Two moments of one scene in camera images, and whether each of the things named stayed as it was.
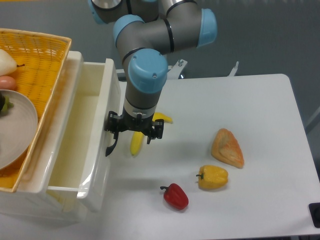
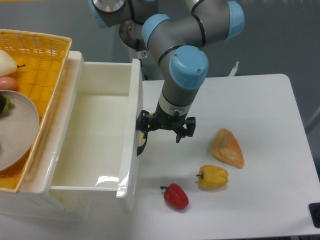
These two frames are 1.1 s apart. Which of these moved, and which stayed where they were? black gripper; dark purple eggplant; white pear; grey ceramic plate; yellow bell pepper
Moved: black gripper
Stayed: dark purple eggplant; grey ceramic plate; white pear; yellow bell pepper
